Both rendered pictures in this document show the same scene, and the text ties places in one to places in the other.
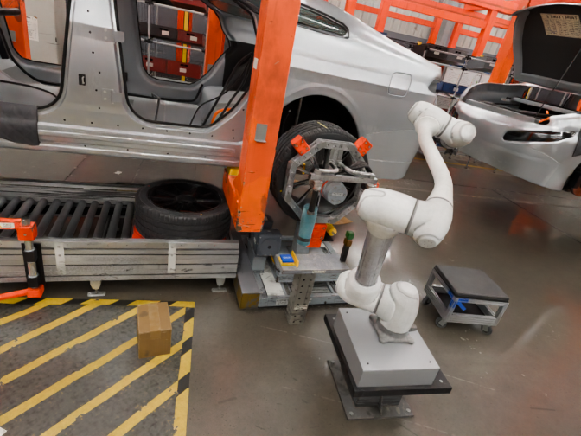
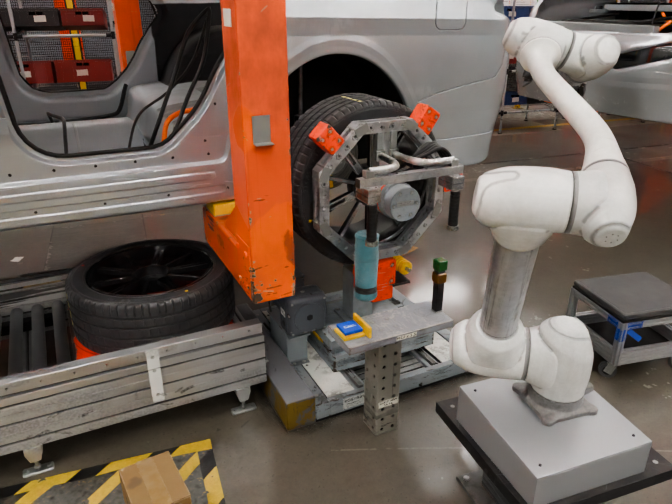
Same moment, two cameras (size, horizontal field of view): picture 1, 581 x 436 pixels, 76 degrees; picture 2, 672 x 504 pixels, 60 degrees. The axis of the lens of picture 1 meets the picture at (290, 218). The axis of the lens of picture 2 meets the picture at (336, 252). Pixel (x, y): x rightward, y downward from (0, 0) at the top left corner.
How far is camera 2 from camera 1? 0.21 m
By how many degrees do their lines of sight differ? 4
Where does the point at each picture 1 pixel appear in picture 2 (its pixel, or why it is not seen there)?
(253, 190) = (268, 229)
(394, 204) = (540, 187)
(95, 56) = not seen: outside the picture
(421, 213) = (588, 191)
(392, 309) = (554, 365)
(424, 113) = (532, 35)
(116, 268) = (64, 417)
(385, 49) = not seen: outside the picture
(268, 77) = (255, 35)
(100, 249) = (30, 391)
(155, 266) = (130, 397)
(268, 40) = not seen: outside the picture
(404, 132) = (473, 86)
